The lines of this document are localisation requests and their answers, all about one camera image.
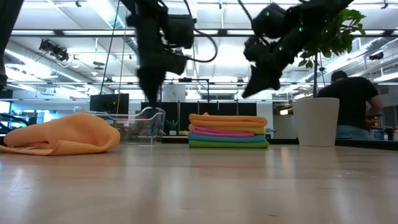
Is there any blue microfiber towel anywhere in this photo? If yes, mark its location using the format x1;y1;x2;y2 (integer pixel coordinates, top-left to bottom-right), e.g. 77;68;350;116
187;132;267;143

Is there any small background potted plant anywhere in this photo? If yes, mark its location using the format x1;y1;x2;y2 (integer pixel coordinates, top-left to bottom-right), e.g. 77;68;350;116
166;119;180;136

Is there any black metal stand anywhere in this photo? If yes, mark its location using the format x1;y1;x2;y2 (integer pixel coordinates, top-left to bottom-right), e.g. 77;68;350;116
160;77;211;114

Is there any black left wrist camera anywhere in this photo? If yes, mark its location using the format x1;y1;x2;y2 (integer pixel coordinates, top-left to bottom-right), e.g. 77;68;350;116
161;50;189;76

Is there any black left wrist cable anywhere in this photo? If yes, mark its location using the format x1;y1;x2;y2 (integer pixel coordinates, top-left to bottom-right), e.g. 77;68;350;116
183;0;218;63

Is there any green microfiber towel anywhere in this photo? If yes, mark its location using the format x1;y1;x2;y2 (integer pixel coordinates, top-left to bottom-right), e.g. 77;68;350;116
188;139;270;149

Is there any yellow microfiber towel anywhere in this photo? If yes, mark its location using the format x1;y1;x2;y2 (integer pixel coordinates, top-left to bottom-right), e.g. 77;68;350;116
188;123;267;135

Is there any white blue carton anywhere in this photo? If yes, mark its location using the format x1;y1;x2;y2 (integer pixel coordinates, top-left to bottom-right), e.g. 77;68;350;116
369;129;386;141

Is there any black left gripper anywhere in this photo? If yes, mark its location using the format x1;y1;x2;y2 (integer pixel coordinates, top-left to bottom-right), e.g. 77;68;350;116
136;29;171;108

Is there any black background monitor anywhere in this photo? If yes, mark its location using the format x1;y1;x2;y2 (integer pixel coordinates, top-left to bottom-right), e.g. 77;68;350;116
89;93;130;114

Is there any pink microfiber towel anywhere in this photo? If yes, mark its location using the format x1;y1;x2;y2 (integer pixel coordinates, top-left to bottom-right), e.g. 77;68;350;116
190;126;256;138

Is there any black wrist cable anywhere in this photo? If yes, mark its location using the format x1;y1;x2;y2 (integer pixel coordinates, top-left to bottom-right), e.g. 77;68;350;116
183;0;218;63
238;0;255;23

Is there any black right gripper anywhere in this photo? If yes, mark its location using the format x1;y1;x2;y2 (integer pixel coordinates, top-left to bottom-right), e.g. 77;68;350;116
241;27;304;99

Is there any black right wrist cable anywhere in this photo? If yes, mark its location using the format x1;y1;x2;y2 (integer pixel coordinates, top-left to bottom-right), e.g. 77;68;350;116
238;0;255;23

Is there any person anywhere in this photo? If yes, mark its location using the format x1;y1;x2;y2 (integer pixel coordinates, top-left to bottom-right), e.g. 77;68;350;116
317;70;385;141

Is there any white background box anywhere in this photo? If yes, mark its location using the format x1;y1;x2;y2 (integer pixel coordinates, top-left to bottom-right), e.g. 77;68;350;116
162;84;187;103

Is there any clear plastic container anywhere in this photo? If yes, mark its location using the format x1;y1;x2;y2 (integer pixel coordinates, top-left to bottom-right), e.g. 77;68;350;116
73;105;167;146

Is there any orange microfiber towel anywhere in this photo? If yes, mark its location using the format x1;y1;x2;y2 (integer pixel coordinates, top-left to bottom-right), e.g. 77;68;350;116
0;112;121;156
188;112;269;128

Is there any black overhead rig beam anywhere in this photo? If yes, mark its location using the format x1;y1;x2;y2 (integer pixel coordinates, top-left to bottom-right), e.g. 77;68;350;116
11;28;398;38

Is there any green plant in white pot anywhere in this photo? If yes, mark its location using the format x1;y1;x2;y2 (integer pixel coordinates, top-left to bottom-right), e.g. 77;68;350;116
292;7;367;147

